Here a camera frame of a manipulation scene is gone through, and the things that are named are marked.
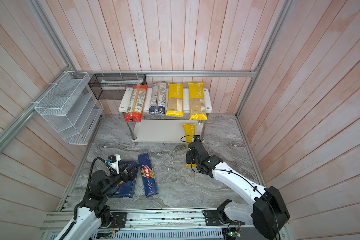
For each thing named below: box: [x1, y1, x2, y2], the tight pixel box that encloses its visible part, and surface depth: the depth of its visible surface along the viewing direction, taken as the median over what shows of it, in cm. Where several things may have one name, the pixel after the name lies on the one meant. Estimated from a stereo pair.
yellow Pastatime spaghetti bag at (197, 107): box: [188, 82, 208, 121], surface depth 77 cm
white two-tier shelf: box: [118, 88, 130, 114], surface depth 81 cm
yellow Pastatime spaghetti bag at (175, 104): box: [165, 83, 184, 118], surface depth 78 cm
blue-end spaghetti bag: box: [148, 81, 167, 116], surface depth 79 cm
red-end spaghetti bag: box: [125, 84, 148, 123], surface depth 76 cm
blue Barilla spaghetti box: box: [138, 153, 159, 198], surface depth 87 cm
